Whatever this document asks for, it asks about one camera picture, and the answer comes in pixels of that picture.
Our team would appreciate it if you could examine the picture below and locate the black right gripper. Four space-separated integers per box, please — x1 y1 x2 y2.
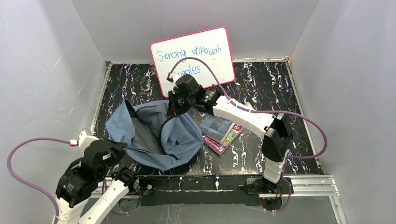
167 89 195 117

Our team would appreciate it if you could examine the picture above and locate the blue student backpack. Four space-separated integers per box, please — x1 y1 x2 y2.
106 100 204 170

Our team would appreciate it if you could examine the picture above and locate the dark blue Nineteen Eighty-Four book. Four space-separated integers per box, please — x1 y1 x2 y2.
199 115 235 143

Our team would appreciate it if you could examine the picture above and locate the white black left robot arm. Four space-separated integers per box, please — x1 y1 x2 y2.
55 138 140 224

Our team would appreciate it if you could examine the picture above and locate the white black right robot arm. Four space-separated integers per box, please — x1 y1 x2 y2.
166 73 294 194

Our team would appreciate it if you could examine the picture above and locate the purple Treehouse book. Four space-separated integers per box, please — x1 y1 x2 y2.
203 124 244 155

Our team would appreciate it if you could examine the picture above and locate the pink framed whiteboard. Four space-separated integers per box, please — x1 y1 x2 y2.
150 27 235 97

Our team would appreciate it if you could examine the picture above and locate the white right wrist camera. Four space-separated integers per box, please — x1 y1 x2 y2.
166 72 180 93

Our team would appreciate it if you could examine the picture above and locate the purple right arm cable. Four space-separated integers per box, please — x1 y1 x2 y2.
169 56 328 161

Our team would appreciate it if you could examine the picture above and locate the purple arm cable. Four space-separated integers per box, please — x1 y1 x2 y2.
169 56 328 161
7 137 78 224

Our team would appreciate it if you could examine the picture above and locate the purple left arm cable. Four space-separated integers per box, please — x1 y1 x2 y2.
7 137 78 224

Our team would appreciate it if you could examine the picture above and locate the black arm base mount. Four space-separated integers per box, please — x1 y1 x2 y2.
120 175 294 210

